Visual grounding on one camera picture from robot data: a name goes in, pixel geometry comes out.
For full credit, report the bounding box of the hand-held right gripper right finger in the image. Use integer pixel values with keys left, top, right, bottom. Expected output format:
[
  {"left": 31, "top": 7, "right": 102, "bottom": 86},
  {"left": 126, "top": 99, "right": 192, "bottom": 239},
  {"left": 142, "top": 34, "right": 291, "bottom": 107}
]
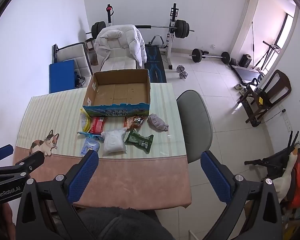
[{"left": 200, "top": 150, "right": 284, "bottom": 240}]

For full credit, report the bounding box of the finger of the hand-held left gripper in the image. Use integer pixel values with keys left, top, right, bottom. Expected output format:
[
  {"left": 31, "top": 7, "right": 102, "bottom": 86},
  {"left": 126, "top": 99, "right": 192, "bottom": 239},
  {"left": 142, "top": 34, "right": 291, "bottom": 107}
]
[
  {"left": 0, "top": 144, "right": 14, "bottom": 167},
  {"left": 0, "top": 151, "right": 45, "bottom": 181}
]

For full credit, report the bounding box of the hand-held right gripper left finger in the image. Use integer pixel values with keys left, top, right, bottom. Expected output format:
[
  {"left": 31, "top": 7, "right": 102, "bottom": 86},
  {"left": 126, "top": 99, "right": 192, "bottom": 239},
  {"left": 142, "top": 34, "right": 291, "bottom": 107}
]
[{"left": 15, "top": 150, "right": 100, "bottom": 240}]

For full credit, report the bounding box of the blue foil packet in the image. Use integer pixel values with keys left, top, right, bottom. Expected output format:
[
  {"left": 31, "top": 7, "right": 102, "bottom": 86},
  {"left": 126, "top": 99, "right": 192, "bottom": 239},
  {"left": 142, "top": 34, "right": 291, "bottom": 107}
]
[{"left": 77, "top": 131, "right": 104, "bottom": 141}]

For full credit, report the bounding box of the yellow sponge pack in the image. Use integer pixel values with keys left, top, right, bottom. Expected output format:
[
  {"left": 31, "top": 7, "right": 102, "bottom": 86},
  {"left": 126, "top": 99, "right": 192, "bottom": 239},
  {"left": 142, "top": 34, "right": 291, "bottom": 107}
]
[{"left": 80, "top": 109, "right": 92, "bottom": 132}]

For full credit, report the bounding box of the printed cardboard box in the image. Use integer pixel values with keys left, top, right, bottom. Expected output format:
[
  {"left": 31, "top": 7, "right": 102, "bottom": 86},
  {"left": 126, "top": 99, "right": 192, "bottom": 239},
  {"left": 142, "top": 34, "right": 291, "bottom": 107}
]
[{"left": 82, "top": 69, "right": 151, "bottom": 118}]

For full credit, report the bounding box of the person's left forearm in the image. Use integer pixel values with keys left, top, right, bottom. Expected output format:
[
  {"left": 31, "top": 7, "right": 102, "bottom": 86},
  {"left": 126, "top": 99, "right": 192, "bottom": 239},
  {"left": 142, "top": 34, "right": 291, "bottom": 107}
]
[{"left": 0, "top": 201, "right": 17, "bottom": 240}]

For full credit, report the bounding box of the white cartoon packet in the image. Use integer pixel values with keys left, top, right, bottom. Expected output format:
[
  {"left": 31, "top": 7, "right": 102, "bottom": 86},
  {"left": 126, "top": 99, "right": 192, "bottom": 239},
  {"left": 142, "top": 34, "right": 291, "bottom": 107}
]
[{"left": 80, "top": 138, "right": 100, "bottom": 157}]

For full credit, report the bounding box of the white plastic bag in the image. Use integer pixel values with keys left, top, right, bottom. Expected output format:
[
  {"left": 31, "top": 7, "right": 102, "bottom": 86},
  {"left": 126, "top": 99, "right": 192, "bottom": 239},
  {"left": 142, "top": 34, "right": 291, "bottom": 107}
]
[{"left": 100, "top": 127, "right": 128, "bottom": 157}]

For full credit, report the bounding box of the red snack packet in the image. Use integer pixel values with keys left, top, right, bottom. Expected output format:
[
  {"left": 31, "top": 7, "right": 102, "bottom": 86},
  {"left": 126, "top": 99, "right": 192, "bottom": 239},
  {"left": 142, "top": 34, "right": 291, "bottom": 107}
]
[{"left": 89, "top": 116, "right": 108, "bottom": 134}]

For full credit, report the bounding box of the black scooter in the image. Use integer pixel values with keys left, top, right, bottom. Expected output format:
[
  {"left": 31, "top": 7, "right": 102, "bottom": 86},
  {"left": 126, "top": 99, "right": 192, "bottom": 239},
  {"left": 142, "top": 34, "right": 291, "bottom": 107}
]
[{"left": 244, "top": 130, "right": 300, "bottom": 180}]

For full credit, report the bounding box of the grey-green chair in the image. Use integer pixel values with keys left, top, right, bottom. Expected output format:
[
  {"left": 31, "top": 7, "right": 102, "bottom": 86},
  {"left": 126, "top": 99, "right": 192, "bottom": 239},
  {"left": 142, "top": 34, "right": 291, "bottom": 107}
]
[{"left": 176, "top": 90, "right": 213, "bottom": 164}]

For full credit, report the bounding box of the green snack packet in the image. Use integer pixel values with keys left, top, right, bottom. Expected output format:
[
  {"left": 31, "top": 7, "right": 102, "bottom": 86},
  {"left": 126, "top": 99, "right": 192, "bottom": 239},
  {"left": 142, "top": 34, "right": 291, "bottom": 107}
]
[{"left": 124, "top": 129, "right": 154, "bottom": 154}]

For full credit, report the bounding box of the striped cat tablecloth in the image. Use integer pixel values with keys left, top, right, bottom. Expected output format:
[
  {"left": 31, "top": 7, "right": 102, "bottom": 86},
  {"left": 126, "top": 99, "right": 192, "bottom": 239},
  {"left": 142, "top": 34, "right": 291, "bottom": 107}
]
[{"left": 12, "top": 82, "right": 192, "bottom": 209}]

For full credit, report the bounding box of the dark fleece clothing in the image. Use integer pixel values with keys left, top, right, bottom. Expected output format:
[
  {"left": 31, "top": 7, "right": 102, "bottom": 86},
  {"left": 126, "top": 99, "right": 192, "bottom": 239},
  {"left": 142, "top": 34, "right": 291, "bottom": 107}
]
[{"left": 77, "top": 206, "right": 175, "bottom": 240}]

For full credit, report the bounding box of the white goose plush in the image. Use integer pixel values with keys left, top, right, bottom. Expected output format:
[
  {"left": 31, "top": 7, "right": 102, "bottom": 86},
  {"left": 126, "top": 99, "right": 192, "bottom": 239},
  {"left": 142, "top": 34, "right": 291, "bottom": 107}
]
[{"left": 272, "top": 147, "right": 299, "bottom": 203}]

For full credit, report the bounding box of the brown snack packet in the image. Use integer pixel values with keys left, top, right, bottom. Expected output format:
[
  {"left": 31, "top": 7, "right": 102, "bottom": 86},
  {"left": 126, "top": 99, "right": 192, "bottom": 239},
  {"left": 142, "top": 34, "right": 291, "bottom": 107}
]
[{"left": 124, "top": 115, "right": 146, "bottom": 130}]

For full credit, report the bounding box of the grey cloth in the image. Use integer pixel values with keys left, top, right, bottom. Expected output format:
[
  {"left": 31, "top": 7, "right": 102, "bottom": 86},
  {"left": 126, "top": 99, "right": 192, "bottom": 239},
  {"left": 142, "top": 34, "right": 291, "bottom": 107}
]
[{"left": 147, "top": 113, "right": 169, "bottom": 132}]

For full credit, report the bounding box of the blue pad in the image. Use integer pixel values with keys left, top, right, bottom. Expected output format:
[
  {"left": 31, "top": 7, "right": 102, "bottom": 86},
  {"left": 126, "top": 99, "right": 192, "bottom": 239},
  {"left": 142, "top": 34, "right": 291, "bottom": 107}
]
[{"left": 49, "top": 59, "right": 76, "bottom": 94}]

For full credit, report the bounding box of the pair of white shoes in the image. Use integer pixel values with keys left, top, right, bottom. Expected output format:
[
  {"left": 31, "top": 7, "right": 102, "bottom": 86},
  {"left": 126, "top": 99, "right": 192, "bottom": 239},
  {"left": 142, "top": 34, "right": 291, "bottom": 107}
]
[{"left": 234, "top": 83, "right": 248, "bottom": 95}]

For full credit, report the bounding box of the black treadmill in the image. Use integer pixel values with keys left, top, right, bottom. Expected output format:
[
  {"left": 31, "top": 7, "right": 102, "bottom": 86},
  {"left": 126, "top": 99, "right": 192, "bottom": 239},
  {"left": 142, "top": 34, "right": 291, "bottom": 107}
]
[{"left": 229, "top": 64, "right": 265, "bottom": 85}]

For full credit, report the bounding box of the white padded chair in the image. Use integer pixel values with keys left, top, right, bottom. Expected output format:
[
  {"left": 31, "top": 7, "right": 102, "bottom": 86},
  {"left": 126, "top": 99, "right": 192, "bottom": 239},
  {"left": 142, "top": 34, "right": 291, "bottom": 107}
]
[{"left": 100, "top": 55, "right": 137, "bottom": 72}]

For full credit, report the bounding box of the white quilted chair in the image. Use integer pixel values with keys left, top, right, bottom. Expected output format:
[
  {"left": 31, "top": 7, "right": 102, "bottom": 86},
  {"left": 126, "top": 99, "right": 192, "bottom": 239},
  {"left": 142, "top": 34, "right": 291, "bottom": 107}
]
[{"left": 55, "top": 42, "right": 93, "bottom": 77}]

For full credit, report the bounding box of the dark wooden chair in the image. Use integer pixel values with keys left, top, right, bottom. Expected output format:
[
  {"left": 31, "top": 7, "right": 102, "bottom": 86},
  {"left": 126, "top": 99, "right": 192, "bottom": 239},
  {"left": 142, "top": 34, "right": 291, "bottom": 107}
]
[{"left": 239, "top": 69, "right": 292, "bottom": 127}]

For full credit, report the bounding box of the short barbell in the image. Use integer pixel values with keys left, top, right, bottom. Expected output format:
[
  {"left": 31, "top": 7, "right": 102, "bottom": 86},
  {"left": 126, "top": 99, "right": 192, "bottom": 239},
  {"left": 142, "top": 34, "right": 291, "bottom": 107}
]
[{"left": 189, "top": 48, "right": 231, "bottom": 64}]

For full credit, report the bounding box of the brown wooden stool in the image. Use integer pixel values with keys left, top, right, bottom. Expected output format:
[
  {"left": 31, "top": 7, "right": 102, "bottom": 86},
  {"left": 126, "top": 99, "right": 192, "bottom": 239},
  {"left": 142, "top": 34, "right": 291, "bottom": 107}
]
[{"left": 84, "top": 37, "right": 98, "bottom": 67}]

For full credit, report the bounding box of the black exercise stand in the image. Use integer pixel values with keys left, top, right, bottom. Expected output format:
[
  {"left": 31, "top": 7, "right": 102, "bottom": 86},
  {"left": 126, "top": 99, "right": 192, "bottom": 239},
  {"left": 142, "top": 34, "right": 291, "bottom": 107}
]
[{"left": 250, "top": 21, "right": 282, "bottom": 70}]

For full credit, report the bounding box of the white down jacket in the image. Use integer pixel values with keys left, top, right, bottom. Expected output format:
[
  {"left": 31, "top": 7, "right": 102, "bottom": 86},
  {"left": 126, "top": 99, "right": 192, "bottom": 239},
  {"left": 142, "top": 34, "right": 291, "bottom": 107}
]
[{"left": 94, "top": 24, "right": 147, "bottom": 69}]

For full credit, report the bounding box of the white barbell rack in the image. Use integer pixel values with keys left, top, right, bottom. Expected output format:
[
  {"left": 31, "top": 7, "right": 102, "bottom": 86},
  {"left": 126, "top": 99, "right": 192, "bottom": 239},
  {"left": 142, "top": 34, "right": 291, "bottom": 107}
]
[{"left": 105, "top": 3, "right": 180, "bottom": 70}]

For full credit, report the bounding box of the long barbell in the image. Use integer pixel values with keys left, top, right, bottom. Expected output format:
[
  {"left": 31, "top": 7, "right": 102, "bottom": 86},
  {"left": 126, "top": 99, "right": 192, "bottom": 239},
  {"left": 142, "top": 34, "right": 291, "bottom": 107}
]
[{"left": 85, "top": 19, "right": 195, "bottom": 39}]

